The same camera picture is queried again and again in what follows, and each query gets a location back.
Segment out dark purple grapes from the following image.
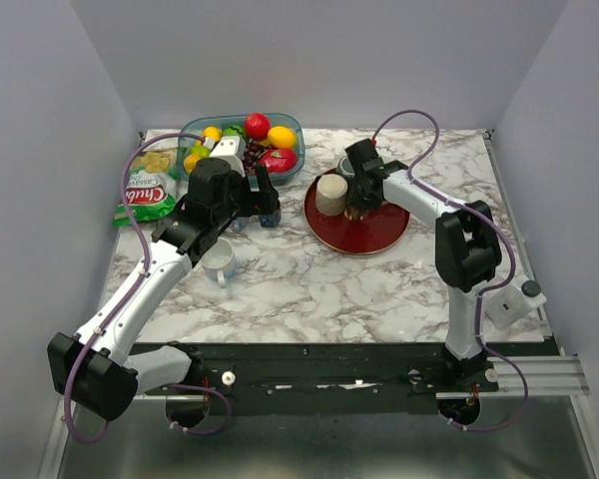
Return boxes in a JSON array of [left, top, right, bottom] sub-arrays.
[[243, 141, 268, 176]]

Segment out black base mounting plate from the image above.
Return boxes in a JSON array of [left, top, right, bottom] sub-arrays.
[[153, 343, 498, 418]]

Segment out dark blue mug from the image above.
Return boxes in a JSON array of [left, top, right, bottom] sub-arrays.
[[259, 210, 282, 229]]

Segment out white blue mug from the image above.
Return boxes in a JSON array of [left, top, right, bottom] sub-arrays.
[[200, 238, 238, 288]]

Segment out red round tray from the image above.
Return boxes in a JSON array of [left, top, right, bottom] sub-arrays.
[[303, 170, 410, 255]]

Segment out light blue textured mug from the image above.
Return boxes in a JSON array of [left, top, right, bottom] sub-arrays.
[[231, 218, 250, 233]]

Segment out brown small mug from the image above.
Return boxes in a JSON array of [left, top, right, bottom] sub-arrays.
[[343, 206, 369, 222]]

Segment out green lime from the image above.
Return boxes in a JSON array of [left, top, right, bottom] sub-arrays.
[[190, 144, 211, 158]]

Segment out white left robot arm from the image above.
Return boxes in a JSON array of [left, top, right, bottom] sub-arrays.
[[47, 158, 281, 421]]

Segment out beige mug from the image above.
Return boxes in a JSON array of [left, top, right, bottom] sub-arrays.
[[315, 174, 348, 217]]

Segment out small orange fruit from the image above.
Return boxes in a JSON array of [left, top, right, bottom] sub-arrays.
[[183, 154, 202, 175]]

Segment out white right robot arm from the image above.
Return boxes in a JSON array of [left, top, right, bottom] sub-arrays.
[[345, 139, 502, 391]]

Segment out yellow orange fruit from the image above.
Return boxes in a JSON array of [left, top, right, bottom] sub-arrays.
[[203, 126, 223, 142]]

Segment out green striped watermelon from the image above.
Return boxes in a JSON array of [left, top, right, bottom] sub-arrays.
[[223, 125, 249, 142]]

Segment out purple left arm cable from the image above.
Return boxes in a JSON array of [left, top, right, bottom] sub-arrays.
[[63, 132, 232, 445]]

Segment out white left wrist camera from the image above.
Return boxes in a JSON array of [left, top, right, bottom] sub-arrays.
[[210, 136, 246, 177]]

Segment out dark grey mug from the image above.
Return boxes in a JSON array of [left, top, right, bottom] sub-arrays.
[[336, 157, 355, 182]]

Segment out white box with knob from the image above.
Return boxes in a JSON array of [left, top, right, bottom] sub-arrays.
[[485, 275, 546, 330]]

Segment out green chips bag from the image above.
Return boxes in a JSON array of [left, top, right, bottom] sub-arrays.
[[125, 148, 179, 223]]

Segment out teal plastic fruit container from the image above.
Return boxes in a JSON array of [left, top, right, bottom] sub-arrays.
[[182, 113, 304, 188]]

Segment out red apple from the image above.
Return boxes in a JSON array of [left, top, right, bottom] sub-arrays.
[[259, 149, 298, 174]]

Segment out yellow lemon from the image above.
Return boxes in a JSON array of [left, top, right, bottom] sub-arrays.
[[267, 126, 297, 149]]

